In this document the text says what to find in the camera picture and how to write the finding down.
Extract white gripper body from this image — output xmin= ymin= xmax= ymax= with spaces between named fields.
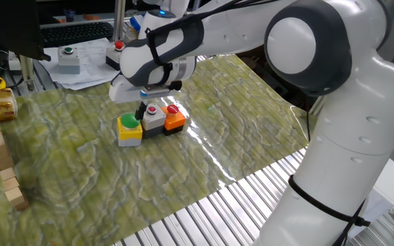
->
xmin=108 ymin=74 xmax=143 ymax=105

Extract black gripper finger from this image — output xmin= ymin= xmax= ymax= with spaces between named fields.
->
xmin=134 ymin=102 xmax=146 ymax=121
xmin=138 ymin=102 xmax=149 ymax=121

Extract grey box small red button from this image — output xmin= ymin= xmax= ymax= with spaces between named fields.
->
xmin=140 ymin=102 xmax=167 ymax=139

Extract yellow box green button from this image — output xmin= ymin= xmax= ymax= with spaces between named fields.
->
xmin=116 ymin=112 xmax=144 ymax=148

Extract orange box red mushroom button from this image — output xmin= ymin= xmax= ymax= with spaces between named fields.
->
xmin=161 ymin=104 xmax=187 ymax=137

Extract black white box red button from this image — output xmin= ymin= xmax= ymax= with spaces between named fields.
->
xmin=105 ymin=40 xmax=127 ymax=72

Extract white paper sheets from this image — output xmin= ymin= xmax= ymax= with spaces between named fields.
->
xmin=39 ymin=37 xmax=124 ymax=92

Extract grey box green button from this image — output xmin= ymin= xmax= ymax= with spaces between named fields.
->
xmin=57 ymin=46 xmax=81 ymax=75

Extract blue plastic object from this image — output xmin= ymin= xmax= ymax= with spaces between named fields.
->
xmin=129 ymin=15 xmax=144 ymax=34

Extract black keyboard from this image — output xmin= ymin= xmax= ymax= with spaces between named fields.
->
xmin=40 ymin=21 xmax=115 ymax=49

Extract green marble pattern mat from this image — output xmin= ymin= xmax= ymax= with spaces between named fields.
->
xmin=0 ymin=54 xmax=309 ymax=246

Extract dark blue jar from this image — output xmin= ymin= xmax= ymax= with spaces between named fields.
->
xmin=63 ymin=8 xmax=77 ymax=23

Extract black monitor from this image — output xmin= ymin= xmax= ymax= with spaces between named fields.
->
xmin=0 ymin=0 xmax=53 ymax=62

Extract small wooden block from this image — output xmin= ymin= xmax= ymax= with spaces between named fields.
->
xmin=0 ymin=166 xmax=17 ymax=182
xmin=4 ymin=187 xmax=26 ymax=207
xmin=1 ymin=176 xmax=21 ymax=192

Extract silver depth camera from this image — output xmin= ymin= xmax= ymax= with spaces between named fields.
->
xmin=139 ymin=83 xmax=181 ymax=100

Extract long black camera cable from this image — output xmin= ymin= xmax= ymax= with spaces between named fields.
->
xmin=145 ymin=0 xmax=278 ymax=92

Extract aluminium profile post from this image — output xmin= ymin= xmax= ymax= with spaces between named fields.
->
xmin=18 ymin=54 xmax=36 ymax=92
xmin=113 ymin=0 xmax=127 ymax=42

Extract black strap around arm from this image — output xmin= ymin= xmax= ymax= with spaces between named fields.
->
xmin=287 ymin=174 xmax=372 ymax=246

